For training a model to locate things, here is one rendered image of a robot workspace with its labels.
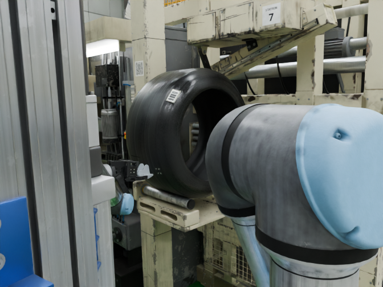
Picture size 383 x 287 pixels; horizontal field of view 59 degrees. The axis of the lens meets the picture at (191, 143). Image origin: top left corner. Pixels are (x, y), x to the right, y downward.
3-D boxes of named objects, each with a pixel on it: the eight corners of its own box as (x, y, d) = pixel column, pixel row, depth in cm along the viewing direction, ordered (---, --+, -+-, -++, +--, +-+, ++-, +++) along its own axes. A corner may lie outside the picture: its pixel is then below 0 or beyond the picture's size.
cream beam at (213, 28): (186, 45, 182) (185, 17, 180) (218, 48, 199) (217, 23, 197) (285, 27, 138) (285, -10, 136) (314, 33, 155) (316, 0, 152)
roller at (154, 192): (146, 183, 172) (150, 190, 174) (140, 188, 169) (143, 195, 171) (194, 197, 146) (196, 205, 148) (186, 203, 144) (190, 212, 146)
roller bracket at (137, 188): (133, 200, 170) (132, 181, 169) (191, 184, 197) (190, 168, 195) (137, 201, 168) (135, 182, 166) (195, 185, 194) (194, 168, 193)
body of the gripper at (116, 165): (140, 161, 135) (114, 162, 127) (139, 182, 136) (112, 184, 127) (130, 159, 141) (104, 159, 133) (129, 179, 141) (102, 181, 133)
